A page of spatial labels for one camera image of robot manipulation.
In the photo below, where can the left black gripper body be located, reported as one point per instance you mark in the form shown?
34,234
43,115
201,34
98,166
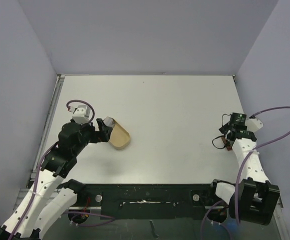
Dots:
88,131

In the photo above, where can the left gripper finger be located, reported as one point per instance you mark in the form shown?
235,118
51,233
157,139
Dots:
102,136
102,126

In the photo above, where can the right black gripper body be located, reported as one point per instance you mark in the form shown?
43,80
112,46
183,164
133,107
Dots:
224,129

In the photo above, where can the brown leather card holder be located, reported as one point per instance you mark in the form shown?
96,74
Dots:
228,142

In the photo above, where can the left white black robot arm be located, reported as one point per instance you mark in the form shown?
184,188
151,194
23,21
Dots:
37,213

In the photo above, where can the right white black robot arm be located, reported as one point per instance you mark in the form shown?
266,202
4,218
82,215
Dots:
253,198

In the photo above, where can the beige oval tray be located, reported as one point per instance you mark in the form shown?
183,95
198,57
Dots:
120,137

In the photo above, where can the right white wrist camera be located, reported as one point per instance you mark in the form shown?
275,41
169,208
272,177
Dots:
253,124

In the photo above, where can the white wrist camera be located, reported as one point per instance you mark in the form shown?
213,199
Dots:
80,114
253,124

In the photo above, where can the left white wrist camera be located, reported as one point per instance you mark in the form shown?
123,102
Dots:
80,114

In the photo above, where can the aluminium frame rail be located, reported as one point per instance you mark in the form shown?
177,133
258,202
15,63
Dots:
48,122

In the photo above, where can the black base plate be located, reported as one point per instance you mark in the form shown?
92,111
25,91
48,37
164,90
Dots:
148,201

